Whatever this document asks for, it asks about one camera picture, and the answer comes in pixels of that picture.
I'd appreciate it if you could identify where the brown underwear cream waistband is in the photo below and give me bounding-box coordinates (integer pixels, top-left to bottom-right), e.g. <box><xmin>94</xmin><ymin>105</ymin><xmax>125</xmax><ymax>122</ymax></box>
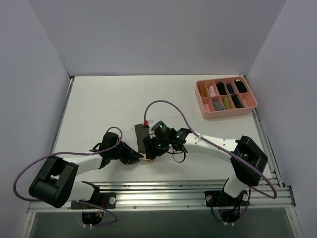
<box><xmin>134</xmin><ymin>123</ymin><xmax>153</xmax><ymax>163</ymax></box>

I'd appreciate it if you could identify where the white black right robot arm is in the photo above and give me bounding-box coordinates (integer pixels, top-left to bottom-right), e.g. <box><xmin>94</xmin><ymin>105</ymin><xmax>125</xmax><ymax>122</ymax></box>
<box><xmin>143</xmin><ymin>126</ymin><xmax>268</xmax><ymax>205</ymax></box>

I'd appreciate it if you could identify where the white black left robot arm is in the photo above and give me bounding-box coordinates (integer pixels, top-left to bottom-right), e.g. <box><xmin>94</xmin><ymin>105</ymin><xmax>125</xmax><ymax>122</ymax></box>
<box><xmin>29</xmin><ymin>142</ymin><xmax>144</xmax><ymax>208</ymax></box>

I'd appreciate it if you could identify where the orange rolled garment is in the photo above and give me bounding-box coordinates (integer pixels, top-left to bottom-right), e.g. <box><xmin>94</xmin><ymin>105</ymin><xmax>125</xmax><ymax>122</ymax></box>
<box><xmin>198</xmin><ymin>85</ymin><xmax>208</xmax><ymax>97</ymax></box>

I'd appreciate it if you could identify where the grey patterned rolled garment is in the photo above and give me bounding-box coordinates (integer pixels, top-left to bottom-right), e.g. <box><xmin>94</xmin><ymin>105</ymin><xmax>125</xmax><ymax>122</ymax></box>
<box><xmin>212</xmin><ymin>101</ymin><xmax>224</xmax><ymax>111</ymax></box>

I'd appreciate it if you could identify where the pink white rolled garment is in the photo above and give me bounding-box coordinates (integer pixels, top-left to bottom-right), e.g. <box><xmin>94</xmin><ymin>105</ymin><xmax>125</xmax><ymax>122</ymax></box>
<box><xmin>209</xmin><ymin>85</ymin><xmax>217</xmax><ymax>97</ymax></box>

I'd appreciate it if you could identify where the yellow rolled garment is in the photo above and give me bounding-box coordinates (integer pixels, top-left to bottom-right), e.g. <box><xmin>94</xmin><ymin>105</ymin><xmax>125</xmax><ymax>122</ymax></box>
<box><xmin>222</xmin><ymin>97</ymin><xmax>232</xmax><ymax>110</ymax></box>

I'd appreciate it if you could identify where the pink divided storage box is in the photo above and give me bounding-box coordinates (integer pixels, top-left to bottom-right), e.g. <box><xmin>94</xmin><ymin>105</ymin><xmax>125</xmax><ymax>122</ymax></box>
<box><xmin>195</xmin><ymin>76</ymin><xmax>258</xmax><ymax>119</ymax></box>

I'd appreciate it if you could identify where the black rolled garment lower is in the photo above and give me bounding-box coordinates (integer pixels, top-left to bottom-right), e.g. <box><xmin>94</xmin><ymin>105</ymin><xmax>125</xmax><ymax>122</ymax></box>
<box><xmin>231</xmin><ymin>94</ymin><xmax>244</xmax><ymax>109</ymax></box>

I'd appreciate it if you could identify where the dark blue rolled garment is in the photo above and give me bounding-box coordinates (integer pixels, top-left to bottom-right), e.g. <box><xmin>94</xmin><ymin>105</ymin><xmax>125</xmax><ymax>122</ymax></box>
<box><xmin>226</xmin><ymin>84</ymin><xmax>235</xmax><ymax>94</ymax></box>

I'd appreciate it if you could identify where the black white rolled garment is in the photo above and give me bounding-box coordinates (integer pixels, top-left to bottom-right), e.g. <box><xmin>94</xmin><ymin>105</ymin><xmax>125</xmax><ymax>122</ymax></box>
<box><xmin>235</xmin><ymin>79</ymin><xmax>248</xmax><ymax>93</ymax></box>

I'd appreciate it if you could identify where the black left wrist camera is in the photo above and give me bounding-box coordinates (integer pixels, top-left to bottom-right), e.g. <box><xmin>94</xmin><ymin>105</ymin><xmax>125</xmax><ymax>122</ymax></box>
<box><xmin>100</xmin><ymin>132</ymin><xmax>119</xmax><ymax>150</ymax></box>

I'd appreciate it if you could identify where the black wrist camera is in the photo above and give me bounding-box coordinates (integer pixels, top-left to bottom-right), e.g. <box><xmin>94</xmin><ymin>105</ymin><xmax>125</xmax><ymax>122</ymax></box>
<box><xmin>100</xmin><ymin>132</ymin><xmax>119</xmax><ymax>150</ymax></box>
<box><xmin>151</xmin><ymin>120</ymin><xmax>176</xmax><ymax>140</ymax></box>

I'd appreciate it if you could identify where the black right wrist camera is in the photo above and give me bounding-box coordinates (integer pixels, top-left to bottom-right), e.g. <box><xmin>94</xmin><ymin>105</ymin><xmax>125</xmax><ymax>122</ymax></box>
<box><xmin>151</xmin><ymin>120</ymin><xmax>176</xmax><ymax>140</ymax></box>

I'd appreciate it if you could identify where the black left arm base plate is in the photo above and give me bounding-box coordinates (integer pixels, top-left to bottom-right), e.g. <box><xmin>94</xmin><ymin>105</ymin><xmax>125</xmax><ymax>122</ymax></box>
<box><xmin>70</xmin><ymin>192</ymin><xmax>116</xmax><ymax>210</ymax></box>

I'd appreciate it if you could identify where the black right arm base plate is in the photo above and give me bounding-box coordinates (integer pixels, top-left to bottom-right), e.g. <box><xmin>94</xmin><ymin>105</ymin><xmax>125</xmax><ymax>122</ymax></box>
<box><xmin>204</xmin><ymin>190</ymin><xmax>250</xmax><ymax>207</ymax></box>

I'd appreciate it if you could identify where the aluminium frame rail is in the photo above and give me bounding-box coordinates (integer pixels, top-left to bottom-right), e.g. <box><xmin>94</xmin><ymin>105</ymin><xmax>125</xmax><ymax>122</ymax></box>
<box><xmin>29</xmin><ymin>179</ymin><xmax>296</xmax><ymax>212</ymax></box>

